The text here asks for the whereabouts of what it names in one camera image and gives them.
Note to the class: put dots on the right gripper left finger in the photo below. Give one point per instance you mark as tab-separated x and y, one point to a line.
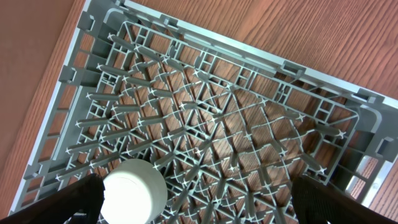
79	202

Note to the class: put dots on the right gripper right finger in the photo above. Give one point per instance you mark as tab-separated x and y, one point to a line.
314	202

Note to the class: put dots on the white small bowl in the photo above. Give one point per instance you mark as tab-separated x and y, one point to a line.
135	192

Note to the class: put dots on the grey plastic dishwasher rack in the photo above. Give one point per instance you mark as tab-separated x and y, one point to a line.
228	125

